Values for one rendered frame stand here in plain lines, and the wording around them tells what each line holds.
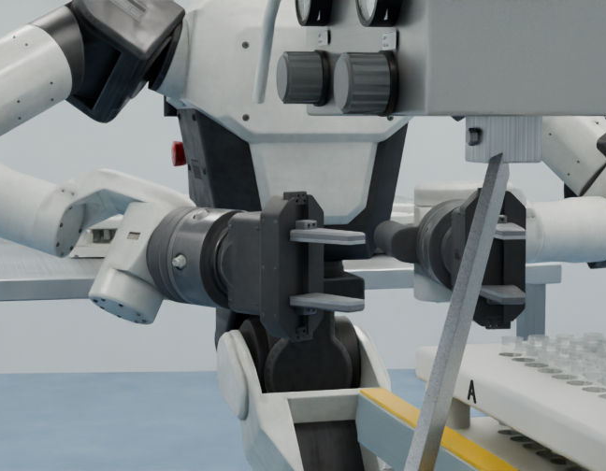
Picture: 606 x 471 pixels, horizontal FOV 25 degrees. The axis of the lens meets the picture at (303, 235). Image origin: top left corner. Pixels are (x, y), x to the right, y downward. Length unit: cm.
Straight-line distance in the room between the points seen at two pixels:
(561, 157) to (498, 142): 91
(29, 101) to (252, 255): 40
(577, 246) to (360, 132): 27
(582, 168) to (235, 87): 41
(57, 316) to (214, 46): 446
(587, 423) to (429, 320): 530
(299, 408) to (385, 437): 69
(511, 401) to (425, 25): 19
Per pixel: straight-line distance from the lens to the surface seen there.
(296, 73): 80
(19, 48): 146
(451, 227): 128
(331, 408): 152
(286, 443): 146
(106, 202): 130
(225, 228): 118
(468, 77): 66
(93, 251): 248
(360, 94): 68
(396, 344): 593
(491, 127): 68
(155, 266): 121
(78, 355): 591
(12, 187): 130
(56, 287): 220
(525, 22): 67
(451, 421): 81
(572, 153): 158
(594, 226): 148
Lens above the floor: 110
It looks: 5 degrees down
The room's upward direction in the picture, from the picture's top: straight up
